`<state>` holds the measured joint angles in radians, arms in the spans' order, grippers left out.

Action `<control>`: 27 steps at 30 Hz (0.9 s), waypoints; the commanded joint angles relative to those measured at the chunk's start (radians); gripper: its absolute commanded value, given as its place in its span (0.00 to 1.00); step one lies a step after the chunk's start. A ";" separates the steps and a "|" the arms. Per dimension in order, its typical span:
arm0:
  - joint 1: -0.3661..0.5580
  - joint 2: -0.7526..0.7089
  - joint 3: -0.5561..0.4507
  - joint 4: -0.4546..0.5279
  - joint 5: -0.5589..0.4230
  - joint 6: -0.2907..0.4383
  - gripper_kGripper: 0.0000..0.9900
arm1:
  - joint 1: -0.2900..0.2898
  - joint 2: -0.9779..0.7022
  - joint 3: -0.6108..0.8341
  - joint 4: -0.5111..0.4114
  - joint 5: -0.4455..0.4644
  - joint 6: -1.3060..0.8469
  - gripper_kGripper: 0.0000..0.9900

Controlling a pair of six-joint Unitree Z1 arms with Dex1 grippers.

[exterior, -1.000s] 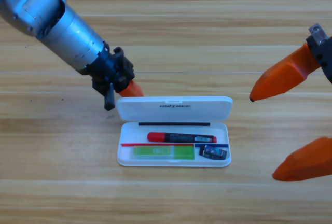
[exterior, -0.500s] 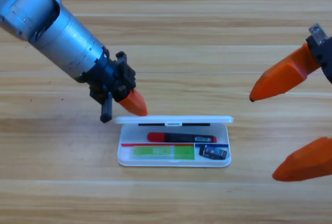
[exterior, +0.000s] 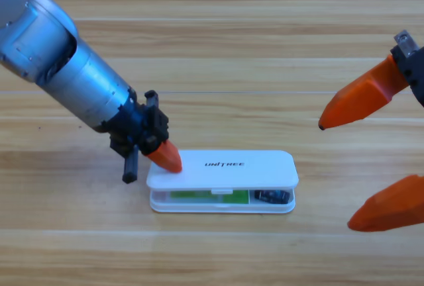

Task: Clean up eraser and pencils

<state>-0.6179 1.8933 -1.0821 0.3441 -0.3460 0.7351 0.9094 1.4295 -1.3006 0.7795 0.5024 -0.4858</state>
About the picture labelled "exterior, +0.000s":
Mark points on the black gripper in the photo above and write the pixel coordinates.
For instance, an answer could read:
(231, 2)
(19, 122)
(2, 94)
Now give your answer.
(149, 127)
(415, 71)

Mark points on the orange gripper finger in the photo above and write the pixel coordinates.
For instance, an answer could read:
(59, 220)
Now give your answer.
(391, 210)

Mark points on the white Unitree pencil case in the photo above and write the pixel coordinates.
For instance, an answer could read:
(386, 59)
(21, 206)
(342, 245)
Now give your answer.
(251, 170)

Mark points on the small black eraser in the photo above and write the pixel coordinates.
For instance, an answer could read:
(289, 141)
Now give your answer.
(271, 197)

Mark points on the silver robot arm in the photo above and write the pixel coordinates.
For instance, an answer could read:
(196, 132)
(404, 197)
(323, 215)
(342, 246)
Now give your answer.
(66, 67)

